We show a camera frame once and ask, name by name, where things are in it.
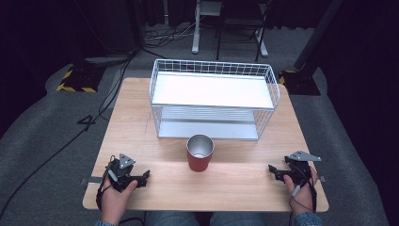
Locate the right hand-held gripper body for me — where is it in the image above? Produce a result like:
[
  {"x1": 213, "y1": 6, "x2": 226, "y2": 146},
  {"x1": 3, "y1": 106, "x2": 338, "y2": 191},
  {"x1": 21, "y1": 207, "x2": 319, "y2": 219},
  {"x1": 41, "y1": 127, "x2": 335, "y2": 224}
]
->
[{"x1": 283, "y1": 150, "x2": 323, "y2": 186}]

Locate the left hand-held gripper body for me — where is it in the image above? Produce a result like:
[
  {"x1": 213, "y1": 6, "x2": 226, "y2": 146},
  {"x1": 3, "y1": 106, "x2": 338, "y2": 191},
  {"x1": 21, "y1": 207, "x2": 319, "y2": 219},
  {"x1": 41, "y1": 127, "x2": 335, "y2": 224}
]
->
[{"x1": 105, "y1": 153, "x2": 136, "y2": 193}]

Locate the red metal cup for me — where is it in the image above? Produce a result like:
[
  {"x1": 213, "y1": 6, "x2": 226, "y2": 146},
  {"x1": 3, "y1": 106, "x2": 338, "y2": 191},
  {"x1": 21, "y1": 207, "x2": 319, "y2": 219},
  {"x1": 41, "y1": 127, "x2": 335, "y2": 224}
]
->
[{"x1": 185, "y1": 134, "x2": 215, "y2": 173}]

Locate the white wire shelf rack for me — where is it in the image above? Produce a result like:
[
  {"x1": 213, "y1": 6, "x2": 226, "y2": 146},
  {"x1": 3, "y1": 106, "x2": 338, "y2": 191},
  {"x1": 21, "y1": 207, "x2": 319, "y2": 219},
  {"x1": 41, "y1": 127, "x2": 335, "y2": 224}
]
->
[{"x1": 149, "y1": 58, "x2": 281, "y2": 141}]

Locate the person's right hand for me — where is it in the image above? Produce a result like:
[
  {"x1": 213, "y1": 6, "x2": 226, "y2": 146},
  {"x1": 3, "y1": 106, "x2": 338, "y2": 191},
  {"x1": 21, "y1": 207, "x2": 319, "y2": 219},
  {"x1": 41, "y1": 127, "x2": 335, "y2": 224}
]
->
[{"x1": 283, "y1": 168, "x2": 320, "y2": 216}]

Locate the person's left hand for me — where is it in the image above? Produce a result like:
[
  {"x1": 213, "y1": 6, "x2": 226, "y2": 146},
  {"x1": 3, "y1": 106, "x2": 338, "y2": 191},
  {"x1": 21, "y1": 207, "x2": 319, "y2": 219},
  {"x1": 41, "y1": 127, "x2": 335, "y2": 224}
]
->
[{"x1": 100, "y1": 175, "x2": 139, "y2": 226}]

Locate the person's left leg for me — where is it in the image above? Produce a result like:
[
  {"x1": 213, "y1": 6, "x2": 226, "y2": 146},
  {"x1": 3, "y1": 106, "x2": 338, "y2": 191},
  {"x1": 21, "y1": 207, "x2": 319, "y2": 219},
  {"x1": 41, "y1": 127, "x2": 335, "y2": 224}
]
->
[{"x1": 144, "y1": 211, "x2": 201, "y2": 226}]

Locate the person's leg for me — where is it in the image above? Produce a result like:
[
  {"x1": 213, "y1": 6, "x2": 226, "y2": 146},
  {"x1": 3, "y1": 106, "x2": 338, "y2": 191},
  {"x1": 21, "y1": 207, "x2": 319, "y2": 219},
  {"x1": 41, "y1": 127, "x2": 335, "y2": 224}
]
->
[
  {"x1": 209, "y1": 212, "x2": 268, "y2": 226},
  {"x1": 144, "y1": 211, "x2": 201, "y2": 226}
]

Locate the person's right leg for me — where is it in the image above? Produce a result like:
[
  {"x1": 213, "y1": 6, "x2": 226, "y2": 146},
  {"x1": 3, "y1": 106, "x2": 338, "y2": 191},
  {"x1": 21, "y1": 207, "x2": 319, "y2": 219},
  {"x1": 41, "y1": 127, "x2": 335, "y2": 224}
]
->
[{"x1": 209, "y1": 212, "x2": 268, "y2": 226}]

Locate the yellow black striped stand base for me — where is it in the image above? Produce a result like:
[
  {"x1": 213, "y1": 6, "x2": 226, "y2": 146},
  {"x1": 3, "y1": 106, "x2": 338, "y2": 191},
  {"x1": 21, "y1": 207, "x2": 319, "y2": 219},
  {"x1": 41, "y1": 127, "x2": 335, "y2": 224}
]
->
[
  {"x1": 278, "y1": 69, "x2": 322, "y2": 97},
  {"x1": 56, "y1": 63, "x2": 107, "y2": 94}
]

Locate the white desk leg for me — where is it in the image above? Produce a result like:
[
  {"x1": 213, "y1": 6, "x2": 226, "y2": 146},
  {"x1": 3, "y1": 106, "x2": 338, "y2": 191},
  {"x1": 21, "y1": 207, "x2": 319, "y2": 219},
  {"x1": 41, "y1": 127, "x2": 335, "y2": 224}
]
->
[
  {"x1": 191, "y1": 0, "x2": 224, "y2": 55},
  {"x1": 254, "y1": 27, "x2": 270, "y2": 58}
]

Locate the black slanted stand pole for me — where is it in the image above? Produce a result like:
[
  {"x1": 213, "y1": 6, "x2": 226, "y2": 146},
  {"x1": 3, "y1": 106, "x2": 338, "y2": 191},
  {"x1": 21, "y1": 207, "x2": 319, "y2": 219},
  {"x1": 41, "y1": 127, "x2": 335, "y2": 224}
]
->
[{"x1": 293, "y1": 0, "x2": 344, "y2": 73}]

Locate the black upright stand pole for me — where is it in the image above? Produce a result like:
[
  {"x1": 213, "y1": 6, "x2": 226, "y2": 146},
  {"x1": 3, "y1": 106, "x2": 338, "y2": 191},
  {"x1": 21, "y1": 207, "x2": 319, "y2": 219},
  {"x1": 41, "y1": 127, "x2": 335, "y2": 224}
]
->
[{"x1": 71, "y1": 0, "x2": 95, "y2": 68}]

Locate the black metal chair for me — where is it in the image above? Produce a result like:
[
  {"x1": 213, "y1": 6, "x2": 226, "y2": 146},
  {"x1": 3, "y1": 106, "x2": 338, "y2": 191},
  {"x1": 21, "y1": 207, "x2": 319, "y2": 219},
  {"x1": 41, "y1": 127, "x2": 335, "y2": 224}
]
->
[{"x1": 215, "y1": 0, "x2": 275, "y2": 63}]

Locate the right hand-held gripper black cable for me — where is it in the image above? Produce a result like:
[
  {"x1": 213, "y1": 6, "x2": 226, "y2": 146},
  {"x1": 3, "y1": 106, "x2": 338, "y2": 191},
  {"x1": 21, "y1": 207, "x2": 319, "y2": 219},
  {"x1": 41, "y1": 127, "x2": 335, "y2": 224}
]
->
[{"x1": 288, "y1": 165, "x2": 318, "y2": 218}]

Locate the hand-held gripper black cable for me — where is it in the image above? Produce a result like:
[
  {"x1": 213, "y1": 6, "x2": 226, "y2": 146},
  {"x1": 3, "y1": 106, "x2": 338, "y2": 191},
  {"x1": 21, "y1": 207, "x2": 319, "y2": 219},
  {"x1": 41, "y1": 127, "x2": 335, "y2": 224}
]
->
[
  {"x1": 288, "y1": 165, "x2": 318, "y2": 218},
  {"x1": 95, "y1": 155, "x2": 116, "y2": 212}
]

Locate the left hand-held gripper black cable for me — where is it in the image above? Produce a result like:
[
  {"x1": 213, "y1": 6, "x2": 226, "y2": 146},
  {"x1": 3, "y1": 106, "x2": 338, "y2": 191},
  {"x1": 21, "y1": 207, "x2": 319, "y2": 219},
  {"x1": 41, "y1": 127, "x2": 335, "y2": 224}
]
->
[{"x1": 95, "y1": 155, "x2": 116, "y2": 212}]

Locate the long black floor cable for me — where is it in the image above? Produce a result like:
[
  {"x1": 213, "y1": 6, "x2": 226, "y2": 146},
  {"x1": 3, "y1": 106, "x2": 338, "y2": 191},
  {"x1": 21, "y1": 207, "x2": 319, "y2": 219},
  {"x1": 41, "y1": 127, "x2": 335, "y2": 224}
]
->
[{"x1": 0, "y1": 46, "x2": 139, "y2": 218}]

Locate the black looped floor cable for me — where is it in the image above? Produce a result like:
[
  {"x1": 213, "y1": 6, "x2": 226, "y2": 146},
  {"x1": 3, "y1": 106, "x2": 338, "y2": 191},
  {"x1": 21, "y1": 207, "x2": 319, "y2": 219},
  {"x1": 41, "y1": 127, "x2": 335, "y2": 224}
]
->
[{"x1": 98, "y1": 56, "x2": 135, "y2": 121}]

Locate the bundle of floor cables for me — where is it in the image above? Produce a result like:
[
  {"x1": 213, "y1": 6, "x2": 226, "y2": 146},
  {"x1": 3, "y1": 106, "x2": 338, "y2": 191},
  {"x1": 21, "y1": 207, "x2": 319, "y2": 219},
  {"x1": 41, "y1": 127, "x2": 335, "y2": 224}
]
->
[{"x1": 143, "y1": 22, "x2": 197, "y2": 50}]

